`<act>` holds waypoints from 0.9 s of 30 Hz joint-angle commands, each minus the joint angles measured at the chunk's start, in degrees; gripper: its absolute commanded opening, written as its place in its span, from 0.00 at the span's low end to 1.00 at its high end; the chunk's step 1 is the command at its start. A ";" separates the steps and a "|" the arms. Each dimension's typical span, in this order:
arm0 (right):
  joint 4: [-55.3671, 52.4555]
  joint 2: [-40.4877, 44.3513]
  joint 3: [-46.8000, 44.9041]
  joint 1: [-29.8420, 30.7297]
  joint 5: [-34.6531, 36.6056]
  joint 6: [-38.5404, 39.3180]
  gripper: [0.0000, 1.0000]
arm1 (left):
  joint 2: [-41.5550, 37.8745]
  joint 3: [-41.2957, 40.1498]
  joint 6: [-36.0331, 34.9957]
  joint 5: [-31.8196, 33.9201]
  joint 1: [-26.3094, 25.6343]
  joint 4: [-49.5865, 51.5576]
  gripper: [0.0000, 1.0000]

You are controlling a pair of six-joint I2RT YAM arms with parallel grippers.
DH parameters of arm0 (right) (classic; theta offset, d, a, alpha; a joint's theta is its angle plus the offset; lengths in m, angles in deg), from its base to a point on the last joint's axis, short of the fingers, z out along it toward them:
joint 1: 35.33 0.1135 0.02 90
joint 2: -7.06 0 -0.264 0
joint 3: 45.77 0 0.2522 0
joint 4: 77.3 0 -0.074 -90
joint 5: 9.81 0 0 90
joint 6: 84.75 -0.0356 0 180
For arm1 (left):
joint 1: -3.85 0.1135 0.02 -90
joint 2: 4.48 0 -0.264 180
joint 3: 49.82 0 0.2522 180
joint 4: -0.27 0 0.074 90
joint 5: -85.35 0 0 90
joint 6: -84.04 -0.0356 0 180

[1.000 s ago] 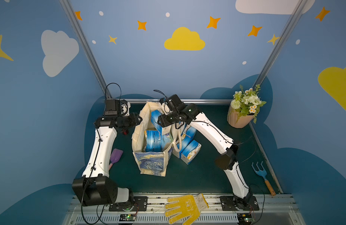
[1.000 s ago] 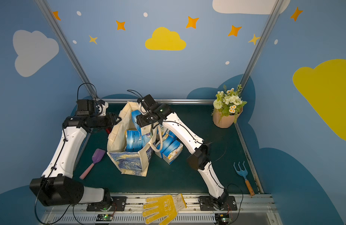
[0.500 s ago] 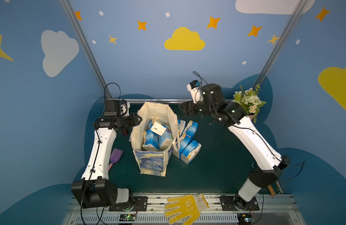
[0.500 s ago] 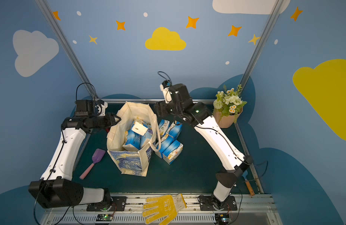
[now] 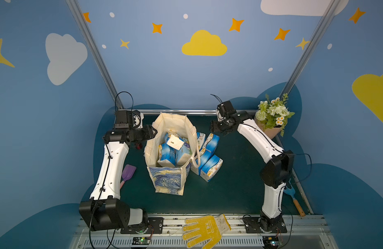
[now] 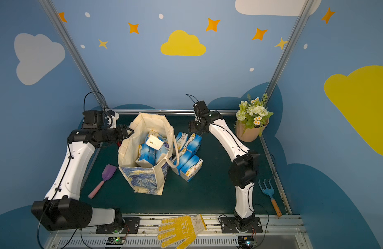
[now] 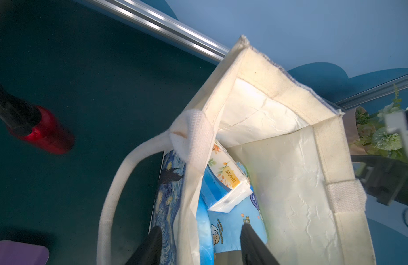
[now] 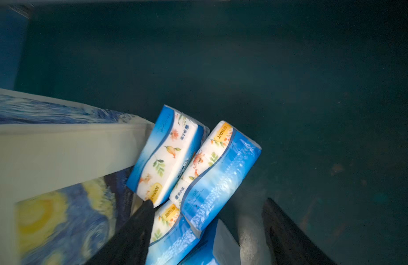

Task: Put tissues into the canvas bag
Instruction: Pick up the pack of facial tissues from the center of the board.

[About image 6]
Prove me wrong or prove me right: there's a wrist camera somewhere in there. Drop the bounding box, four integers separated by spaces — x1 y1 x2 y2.
193 101 210 118
82 110 119 130

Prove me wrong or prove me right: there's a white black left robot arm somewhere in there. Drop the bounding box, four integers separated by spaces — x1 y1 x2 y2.
31 125 134 231

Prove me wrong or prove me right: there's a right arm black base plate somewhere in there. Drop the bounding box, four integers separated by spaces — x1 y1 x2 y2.
218 215 263 234

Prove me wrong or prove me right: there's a purple pink spatula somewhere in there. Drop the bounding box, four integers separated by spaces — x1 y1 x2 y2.
88 165 117 199

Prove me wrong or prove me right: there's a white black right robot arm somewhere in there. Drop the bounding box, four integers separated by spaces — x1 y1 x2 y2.
189 111 259 232

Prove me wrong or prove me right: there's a yellow knit work glove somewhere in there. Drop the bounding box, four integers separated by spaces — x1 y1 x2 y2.
157 214 207 249

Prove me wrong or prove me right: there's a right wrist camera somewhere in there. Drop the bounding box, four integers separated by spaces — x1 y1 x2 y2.
193 101 210 118

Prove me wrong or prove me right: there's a left green circuit board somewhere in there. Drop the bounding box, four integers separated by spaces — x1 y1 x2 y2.
106 237 126 246

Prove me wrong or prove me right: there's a green circuit board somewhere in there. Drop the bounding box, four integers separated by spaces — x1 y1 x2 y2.
106 237 126 246
237 237 257 249

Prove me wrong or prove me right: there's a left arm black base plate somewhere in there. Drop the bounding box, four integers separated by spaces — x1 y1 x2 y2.
96 217 141 235

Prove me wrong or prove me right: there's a teal cartoon tissue pack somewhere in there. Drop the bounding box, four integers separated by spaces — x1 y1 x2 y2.
155 142 169 165

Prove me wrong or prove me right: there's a right green circuit board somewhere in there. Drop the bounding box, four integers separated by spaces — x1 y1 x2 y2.
237 237 257 249

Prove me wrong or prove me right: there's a blue white tissue pack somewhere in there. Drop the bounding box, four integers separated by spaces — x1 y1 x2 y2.
184 133 202 155
180 155 203 182
175 132 188 151
172 148 193 175
136 144 156 168
145 130 165 150

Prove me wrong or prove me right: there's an aluminium rail front frame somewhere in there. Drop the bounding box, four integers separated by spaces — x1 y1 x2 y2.
43 214 313 249

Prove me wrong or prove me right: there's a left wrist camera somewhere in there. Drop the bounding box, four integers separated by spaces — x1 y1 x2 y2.
82 110 119 130

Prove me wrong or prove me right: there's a cream canvas tote bag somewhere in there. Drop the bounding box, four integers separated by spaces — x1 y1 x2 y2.
118 113 180 196

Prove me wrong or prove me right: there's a blue garden rake wooden handle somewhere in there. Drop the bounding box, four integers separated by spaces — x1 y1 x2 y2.
258 179 282 217

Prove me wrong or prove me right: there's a flower pot with white flowers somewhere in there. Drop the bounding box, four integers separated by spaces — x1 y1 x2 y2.
235 93 273 142

